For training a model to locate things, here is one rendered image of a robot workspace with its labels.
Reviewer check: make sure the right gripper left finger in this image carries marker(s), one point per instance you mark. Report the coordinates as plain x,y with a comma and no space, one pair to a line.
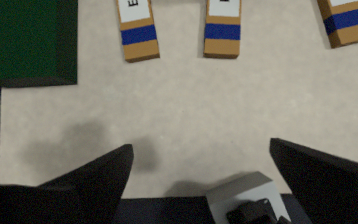
89,194

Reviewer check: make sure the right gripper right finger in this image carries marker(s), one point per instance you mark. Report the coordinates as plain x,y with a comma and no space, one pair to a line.
325,185

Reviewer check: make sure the green flat rectangular platform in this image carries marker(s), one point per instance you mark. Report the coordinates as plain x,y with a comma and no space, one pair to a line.
38,42

